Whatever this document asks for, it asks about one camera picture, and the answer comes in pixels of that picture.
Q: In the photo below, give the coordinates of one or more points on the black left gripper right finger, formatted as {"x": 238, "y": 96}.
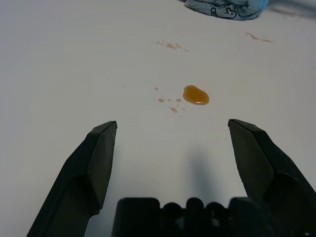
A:
{"x": 266, "y": 163}

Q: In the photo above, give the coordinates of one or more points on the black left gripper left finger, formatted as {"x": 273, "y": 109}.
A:
{"x": 74, "y": 177}

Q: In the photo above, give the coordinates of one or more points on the light blue rag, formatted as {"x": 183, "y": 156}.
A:
{"x": 222, "y": 7}

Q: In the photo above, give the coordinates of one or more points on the round brown liquid puddle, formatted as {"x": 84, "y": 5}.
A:
{"x": 196, "y": 95}

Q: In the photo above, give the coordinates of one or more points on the brown liquid spill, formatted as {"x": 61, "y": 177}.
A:
{"x": 172, "y": 46}
{"x": 259, "y": 39}

